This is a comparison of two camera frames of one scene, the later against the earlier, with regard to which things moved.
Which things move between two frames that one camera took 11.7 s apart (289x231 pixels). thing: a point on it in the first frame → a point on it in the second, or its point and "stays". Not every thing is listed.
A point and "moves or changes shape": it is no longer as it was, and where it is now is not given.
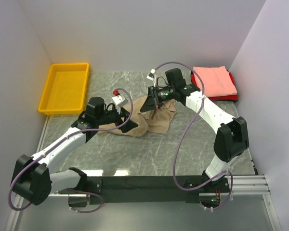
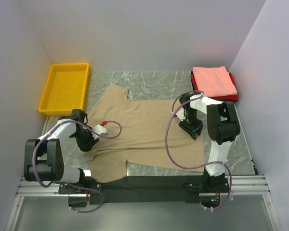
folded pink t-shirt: x=216 y=81 stays
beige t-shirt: x=155 y=120 moves or changes shape
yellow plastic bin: x=65 y=92 stays
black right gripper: x=150 y=103 → x=189 y=129
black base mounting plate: x=131 y=189 stays
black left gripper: x=128 y=126 → x=87 y=146
